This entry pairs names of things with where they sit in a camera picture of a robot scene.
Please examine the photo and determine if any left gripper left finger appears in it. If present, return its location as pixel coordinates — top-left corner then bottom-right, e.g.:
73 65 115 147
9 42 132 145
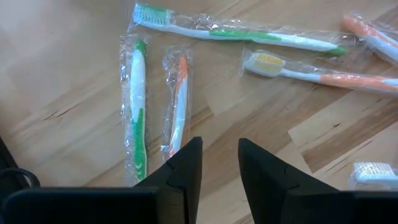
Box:
1 136 203 224

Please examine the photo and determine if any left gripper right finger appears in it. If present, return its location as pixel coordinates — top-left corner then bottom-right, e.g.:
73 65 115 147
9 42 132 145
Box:
238 138 398 224

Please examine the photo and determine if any orange toothbrush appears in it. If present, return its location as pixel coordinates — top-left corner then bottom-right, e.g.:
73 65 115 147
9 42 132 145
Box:
240 49 398 96
341 11 398 65
160 46 194 160
349 161 398 191

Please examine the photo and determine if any green toothbrush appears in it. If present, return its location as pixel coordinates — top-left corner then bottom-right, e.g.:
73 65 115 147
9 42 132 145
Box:
119 34 150 187
129 2 348 57

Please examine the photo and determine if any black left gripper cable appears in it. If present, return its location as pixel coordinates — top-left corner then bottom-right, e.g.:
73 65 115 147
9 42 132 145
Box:
0 167 41 195

